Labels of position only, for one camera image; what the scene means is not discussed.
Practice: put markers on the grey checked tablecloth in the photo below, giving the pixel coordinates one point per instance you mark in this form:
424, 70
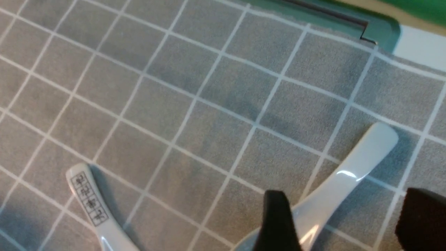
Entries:
189, 110

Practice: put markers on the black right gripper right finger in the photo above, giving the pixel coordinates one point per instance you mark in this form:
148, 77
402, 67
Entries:
422, 222

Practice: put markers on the green backdrop cloth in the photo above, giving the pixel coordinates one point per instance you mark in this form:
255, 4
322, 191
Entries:
433, 11

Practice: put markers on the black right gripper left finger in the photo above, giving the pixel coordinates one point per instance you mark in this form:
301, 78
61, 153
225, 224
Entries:
277, 231

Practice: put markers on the plain white ceramic spoon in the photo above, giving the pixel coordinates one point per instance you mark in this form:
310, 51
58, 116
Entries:
312, 213

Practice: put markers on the white spoon with lettering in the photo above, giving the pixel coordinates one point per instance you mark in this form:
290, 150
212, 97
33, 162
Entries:
83, 186

